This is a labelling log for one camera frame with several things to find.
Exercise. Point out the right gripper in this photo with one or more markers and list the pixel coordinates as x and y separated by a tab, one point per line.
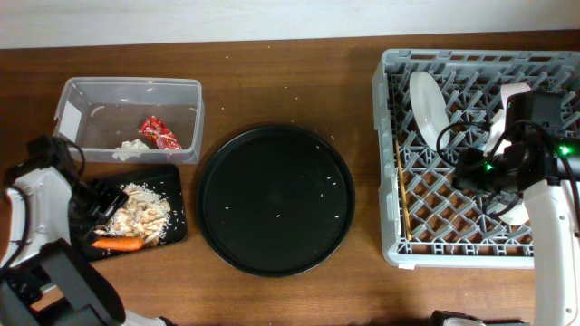
464	173

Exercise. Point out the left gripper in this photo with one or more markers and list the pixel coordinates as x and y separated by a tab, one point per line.
111	199

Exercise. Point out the pile of rice and shells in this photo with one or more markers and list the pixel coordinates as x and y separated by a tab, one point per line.
144	215

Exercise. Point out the orange carrot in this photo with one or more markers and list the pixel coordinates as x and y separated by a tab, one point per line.
121	244

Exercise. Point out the white tissue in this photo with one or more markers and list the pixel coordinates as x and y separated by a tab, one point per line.
129	149

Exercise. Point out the cream paper cup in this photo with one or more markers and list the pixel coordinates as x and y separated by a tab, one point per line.
516	216

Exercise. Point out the wooden chopstick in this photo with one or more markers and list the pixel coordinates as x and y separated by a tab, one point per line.
402	192

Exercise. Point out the grey plate with food scraps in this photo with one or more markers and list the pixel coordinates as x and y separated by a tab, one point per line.
429	109

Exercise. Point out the red snack wrapper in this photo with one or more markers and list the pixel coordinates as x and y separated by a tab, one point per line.
156	131

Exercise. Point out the pink bowl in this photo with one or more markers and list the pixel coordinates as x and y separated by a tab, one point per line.
507	90

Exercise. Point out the round black tray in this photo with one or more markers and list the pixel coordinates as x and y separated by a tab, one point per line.
275	201

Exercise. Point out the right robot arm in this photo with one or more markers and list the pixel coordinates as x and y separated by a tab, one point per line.
535	160

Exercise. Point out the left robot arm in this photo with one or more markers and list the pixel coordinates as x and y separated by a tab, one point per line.
44	279

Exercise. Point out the grey dishwasher rack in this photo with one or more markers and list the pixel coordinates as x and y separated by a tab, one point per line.
448	226

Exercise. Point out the black rectangular tray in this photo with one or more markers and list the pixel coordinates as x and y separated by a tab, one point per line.
162	180

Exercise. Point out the clear plastic bin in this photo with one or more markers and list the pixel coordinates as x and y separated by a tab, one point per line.
99	113

